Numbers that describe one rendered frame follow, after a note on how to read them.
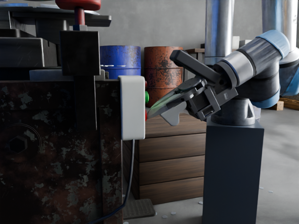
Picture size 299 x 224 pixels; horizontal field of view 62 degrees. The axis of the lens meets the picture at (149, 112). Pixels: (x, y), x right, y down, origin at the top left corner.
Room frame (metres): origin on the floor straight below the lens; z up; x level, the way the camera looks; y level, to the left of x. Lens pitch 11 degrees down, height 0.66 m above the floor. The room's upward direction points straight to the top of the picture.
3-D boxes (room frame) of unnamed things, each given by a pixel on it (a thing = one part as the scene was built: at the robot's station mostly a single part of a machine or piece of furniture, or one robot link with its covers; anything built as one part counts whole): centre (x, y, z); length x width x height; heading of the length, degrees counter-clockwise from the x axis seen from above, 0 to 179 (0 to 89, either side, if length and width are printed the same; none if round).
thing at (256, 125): (0.88, -0.30, 0.23); 0.18 x 0.18 x 0.45; 77
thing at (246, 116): (0.88, -0.30, 0.50); 0.15 x 0.15 x 0.10
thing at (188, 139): (1.28, -0.09, 0.18); 0.40 x 0.38 x 0.35; 108
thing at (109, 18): (0.75, 0.24, 0.72); 0.25 x 0.14 x 0.14; 102
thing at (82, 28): (0.45, 0.12, 0.62); 0.10 x 0.06 x 0.20; 12
